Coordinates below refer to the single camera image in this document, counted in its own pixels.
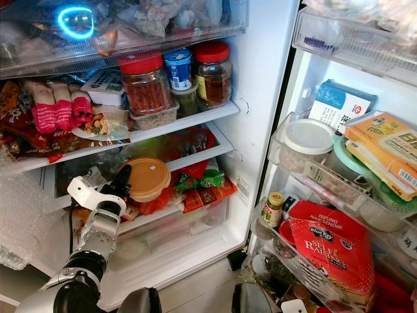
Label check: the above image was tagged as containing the round container orange lid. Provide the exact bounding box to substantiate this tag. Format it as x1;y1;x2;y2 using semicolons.
119;156;173;203

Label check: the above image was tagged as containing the white fridge shelf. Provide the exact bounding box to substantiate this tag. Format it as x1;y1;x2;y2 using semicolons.
10;100;241;173

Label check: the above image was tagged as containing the plate with wrapped food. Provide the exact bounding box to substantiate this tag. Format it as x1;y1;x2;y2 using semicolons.
72;106;132;143

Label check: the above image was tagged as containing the clear plastic food container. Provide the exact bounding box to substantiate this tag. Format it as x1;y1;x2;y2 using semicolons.
129;101;179;131

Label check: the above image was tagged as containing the green snack packet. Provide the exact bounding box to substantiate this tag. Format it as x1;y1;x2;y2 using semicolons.
173;162;226;192

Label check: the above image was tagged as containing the pink sausage pack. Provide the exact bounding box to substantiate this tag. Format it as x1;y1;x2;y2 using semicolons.
69;90;96;128
49;82;78;132
26;81;60;135

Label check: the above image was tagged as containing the orange snack packet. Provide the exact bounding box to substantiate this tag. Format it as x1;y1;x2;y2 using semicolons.
179;179;238;215

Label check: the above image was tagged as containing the white rectangular tub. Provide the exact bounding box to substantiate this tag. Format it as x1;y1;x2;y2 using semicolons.
80;69;127;108

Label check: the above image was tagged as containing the wide red lid snack jar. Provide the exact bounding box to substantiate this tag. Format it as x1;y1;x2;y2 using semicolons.
118;52;173;117

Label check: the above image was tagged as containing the clear bubble wrap sheet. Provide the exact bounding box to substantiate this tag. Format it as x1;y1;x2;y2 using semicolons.
0;166;65;271

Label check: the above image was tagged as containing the robot left leg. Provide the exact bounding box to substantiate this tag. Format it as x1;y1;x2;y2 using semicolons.
117;287;163;313

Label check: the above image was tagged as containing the robot leg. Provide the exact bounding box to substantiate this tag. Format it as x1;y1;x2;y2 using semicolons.
231;282;276;313
117;287;163;313

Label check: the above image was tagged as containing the dark red snack bag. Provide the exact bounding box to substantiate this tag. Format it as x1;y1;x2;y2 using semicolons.
0;81;71;164

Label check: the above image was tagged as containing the blue white yoghurt cup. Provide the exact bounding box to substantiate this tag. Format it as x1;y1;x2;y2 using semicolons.
163;48;194;92

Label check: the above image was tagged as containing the narrow red lid jar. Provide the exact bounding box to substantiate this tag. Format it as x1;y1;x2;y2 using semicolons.
192;41;233;108

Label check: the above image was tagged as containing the clear chiller drawer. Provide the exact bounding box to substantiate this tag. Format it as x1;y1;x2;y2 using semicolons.
0;0;249;81

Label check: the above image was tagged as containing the clear door bin with flour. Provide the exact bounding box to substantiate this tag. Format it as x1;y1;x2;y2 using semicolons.
240;194;417;313

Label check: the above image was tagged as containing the small jar yellow lid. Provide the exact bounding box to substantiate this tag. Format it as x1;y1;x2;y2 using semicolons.
259;191;287;228

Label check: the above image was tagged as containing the robot right leg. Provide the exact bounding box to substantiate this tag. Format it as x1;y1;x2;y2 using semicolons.
231;282;276;313

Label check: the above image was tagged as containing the white refrigerator body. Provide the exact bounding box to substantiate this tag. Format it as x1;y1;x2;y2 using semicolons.
0;0;302;311

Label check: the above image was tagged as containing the round container white lid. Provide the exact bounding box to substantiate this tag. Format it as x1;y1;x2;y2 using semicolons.
278;118;337;174

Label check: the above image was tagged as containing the clear door bin with containers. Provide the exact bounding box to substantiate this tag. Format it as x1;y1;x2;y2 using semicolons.
267;111;417;234

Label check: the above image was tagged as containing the white refrigerator door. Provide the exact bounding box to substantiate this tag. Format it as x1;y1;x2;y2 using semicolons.
235;0;417;313

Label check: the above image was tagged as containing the red self raising flour box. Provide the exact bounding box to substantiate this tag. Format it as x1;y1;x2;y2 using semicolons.
286;199;377;308

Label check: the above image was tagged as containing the container with teal lid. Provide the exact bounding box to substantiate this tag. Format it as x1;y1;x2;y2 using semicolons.
331;134;375;191

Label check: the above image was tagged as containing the blue white carton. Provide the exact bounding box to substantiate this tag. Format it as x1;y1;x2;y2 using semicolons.
308;79;379;135

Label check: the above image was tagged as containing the clear door bin purple label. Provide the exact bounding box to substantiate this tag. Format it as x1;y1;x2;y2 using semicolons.
292;5;417;89

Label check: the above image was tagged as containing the yellow orange box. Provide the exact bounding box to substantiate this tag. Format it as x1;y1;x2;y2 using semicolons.
343;112;417;202

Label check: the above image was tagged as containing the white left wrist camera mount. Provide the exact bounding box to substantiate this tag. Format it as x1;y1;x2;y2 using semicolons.
67;175;126;219

